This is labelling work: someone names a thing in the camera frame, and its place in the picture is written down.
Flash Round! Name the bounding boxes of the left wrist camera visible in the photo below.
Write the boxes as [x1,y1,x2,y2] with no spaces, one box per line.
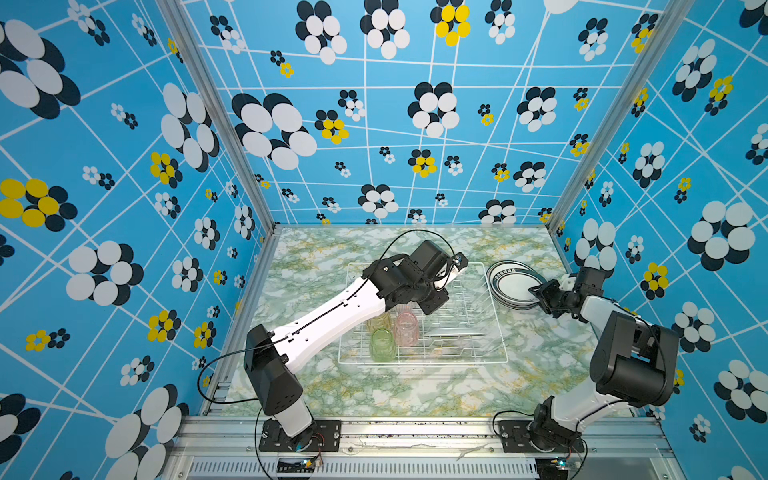
[442,252,468,287]

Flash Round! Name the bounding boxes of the white plate in rack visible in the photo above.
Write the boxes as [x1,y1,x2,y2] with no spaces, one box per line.
[425,327,485,338]

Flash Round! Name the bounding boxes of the yellow drinking glass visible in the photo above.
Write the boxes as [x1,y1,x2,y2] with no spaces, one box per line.
[366,313,392,334]

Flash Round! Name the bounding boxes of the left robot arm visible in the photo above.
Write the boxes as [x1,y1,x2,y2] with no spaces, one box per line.
[243,240,468,440]

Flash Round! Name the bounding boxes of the white wire dish rack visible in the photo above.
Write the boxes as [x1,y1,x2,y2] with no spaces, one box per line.
[338,262,508,367]

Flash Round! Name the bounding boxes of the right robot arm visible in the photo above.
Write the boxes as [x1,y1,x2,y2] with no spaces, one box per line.
[528,267,680,452]

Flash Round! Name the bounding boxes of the aluminium front rail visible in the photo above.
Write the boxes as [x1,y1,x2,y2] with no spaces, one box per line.
[161,415,684,479]

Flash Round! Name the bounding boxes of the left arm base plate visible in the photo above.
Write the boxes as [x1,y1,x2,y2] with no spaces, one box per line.
[255,419,342,453]

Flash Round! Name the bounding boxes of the pink drinking glass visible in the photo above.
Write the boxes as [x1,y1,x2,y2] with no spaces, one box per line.
[394,311,420,347]

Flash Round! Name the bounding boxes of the green rimmed plate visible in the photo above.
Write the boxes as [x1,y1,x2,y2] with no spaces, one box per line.
[486,260,545,310]

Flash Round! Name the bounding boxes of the green drinking glass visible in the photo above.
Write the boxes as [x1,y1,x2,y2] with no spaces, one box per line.
[369,328,397,363]

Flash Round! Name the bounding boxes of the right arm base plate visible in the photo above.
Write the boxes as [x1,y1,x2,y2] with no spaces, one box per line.
[495,420,585,454]

